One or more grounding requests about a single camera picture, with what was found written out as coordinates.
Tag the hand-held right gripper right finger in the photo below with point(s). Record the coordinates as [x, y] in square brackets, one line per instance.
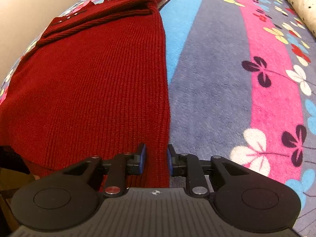
[170, 158]

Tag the red knitted sweater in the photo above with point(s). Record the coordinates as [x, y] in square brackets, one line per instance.
[98, 91]

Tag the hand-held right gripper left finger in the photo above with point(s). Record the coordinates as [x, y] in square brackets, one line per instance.
[142, 157]

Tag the white star-print pillow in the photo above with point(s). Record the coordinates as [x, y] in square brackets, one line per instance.
[297, 2]

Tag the floral striped fleece blanket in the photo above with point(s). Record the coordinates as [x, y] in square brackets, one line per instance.
[222, 79]

